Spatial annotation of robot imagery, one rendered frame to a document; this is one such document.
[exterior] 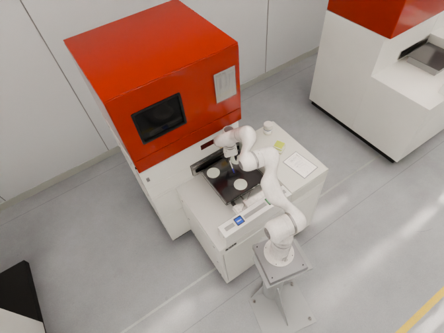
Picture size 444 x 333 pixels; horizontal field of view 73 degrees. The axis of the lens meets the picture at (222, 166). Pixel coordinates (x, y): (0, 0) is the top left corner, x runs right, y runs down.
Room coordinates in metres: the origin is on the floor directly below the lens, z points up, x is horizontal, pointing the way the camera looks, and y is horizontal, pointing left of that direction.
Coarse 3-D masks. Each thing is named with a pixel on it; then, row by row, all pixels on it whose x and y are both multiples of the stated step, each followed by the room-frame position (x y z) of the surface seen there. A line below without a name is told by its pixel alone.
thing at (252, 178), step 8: (224, 160) 1.46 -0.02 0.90; (208, 168) 1.40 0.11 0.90; (224, 168) 1.38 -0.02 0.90; (240, 168) 1.36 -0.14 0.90; (208, 176) 1.32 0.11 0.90; (224, 176) 1.30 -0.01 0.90; (232, 176) 1.30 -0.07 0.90; (240, 176) 1.28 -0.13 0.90; (248, 176) 1.28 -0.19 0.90; (256, 176) 1.27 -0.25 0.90; (216, 184) 1.24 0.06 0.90; (224, 184) 1.23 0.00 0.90; (232, 184) 1.22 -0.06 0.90; (248, 184) 1.20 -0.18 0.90; (224, 192) 1.16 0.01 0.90; (232, 192) 1.16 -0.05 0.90; (240, 192) 1.15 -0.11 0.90
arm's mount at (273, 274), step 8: (264, 240) 0.77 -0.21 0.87; (256, 248) 0.73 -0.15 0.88; (296, 248) 0.70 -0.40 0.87; (256, 256) 0.69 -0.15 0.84; (264, 256) 0.67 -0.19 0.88; (296, 256) 0.64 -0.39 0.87; (264, 264) 0.62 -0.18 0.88; (288, 264) 0.60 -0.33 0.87; (296, 264) 0.60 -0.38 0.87; (304, 264) 0.59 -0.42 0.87; (264, 272) 0.58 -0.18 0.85; (272, 272) 0.56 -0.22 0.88; (280, 272) 0.56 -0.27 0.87; (288, 272) 0.55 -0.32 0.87; (296, 272) 0.55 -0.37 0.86; (272, 280) 0.52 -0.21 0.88; (280, 280) 0.52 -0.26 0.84
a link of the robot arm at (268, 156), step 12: (264, 156) 0.99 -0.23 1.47; (276, 156) 0.99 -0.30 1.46; (276, 168) 0.94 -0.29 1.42; (264, 180) 0.89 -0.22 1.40; (276, 180) 0.88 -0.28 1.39; (264, 192) 0.84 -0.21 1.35; (276, 192) 0.82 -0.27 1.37; (276, 204) 0.78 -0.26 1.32; (288, 204) 0.76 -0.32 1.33; (300, 216) 0.71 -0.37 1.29; (300, 228) 0.66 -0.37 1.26
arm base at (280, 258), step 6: (264, 246) 0.73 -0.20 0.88; (270, 246) 0.69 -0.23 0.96; (264, 252) 0.69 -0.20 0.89; (270, 252) 0.68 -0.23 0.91; (276, 252) 0.64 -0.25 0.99; (282, 252) 0.63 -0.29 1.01; (288, 252) 0.64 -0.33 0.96; (270, 258) 0.65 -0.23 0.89; (276, 258) 0.64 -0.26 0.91; (282, 258) 0.63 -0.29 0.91; (288, 258) 0.63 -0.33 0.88; (276, 264) 0.61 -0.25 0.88; (282, 264) 0.60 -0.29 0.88
